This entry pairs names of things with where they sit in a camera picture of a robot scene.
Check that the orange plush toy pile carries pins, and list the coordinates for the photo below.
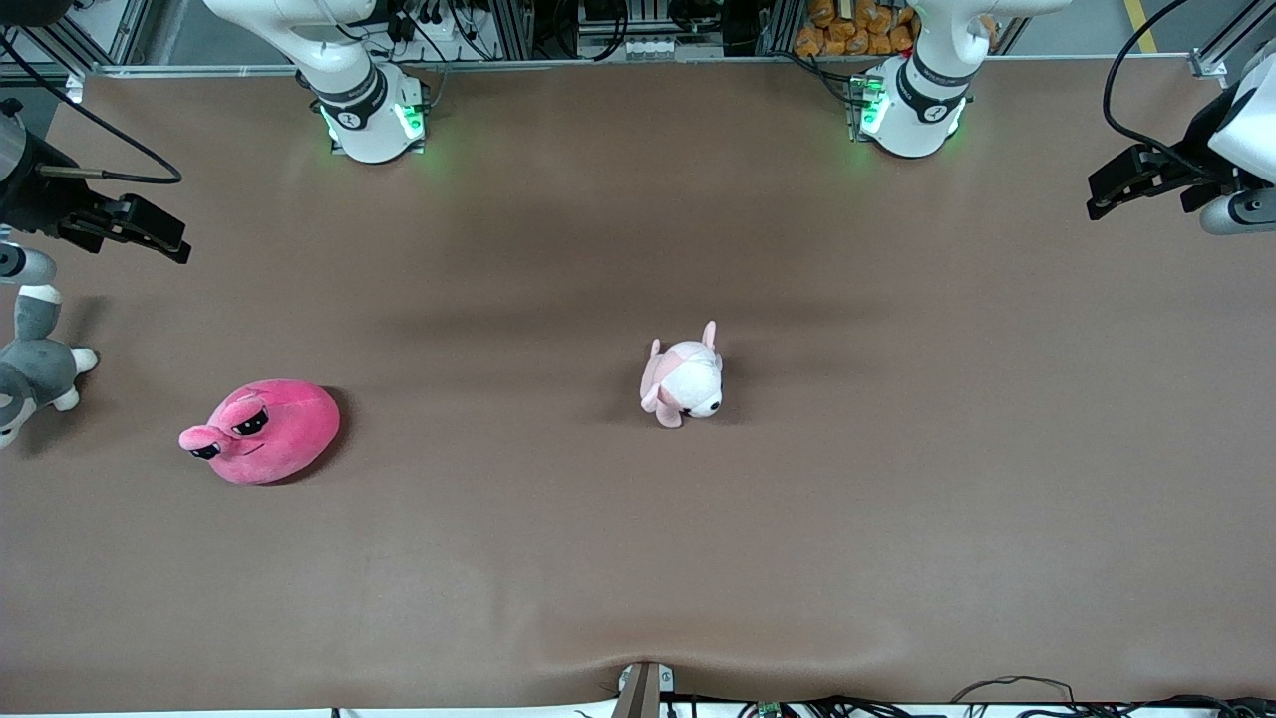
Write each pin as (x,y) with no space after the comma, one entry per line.
(847,30)

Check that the white connector block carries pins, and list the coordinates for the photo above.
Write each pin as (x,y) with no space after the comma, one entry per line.
(653,47)

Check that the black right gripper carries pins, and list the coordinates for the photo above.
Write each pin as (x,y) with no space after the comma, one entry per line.
(30,194)

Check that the round pink plush toy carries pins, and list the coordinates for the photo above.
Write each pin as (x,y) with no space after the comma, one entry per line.
(279,439)

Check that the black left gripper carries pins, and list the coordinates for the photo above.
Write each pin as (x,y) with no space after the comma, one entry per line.
(1199,150)

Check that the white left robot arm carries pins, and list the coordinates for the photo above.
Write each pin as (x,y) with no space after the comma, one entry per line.
(922,110)

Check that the aluminium table edge rail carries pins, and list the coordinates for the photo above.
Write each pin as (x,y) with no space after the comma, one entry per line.
(648,62)

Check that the grey white plush husky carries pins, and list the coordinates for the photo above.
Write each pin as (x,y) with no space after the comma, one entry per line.
(35,369)

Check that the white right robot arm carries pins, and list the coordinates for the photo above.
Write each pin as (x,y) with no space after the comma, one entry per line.
(364,120)

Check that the metal table clamp bracket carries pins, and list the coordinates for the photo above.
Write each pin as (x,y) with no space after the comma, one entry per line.
(643,690)

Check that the small pink white plush dog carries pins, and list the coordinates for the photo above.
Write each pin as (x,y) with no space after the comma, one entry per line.
(688,379)

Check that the white power strip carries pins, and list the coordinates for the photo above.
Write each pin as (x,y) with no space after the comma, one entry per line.
(434,30)

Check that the aluminium frame post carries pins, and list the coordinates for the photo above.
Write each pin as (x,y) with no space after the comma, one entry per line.
(130,30)
(1211,58)

